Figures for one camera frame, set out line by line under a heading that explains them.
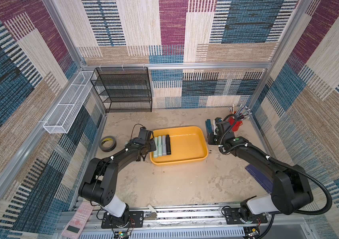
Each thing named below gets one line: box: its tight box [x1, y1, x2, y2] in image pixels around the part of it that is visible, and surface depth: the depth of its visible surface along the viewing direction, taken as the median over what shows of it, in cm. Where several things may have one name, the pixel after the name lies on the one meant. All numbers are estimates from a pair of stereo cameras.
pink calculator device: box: [61, 202, 95, 239], surface depth 73 cm
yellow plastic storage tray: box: [150, 125, 209, 166], surface depth 101 cm
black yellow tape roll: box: [98, 135, 117, 153], surface depth 102 cm
